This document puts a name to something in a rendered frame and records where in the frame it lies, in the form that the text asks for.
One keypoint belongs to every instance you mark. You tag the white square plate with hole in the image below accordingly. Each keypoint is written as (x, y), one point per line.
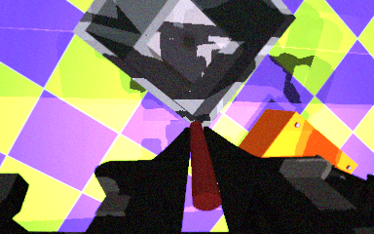
(186, 42)

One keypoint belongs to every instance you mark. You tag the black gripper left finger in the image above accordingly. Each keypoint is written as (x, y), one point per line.
(167, 172)

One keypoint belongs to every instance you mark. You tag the dark red peg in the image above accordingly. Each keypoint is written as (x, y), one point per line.
(205, 192)

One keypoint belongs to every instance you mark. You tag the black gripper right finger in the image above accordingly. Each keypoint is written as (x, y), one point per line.
(237, 172)

